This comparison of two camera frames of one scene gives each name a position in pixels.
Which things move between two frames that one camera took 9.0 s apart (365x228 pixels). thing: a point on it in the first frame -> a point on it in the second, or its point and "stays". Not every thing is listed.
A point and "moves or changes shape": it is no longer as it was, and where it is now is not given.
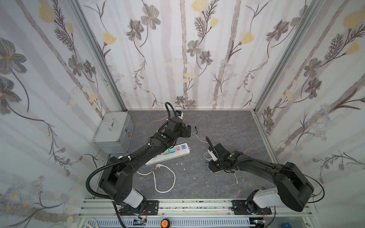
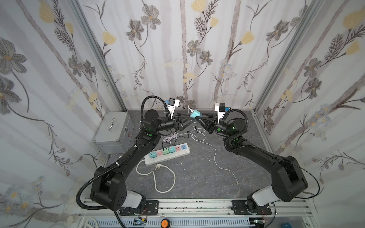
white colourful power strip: [181, 149] stays
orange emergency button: [165, 223] stays
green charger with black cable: [166, 152] stays
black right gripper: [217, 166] -> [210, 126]
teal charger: [171, 150] stays
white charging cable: [210, 158] moves or changes shape
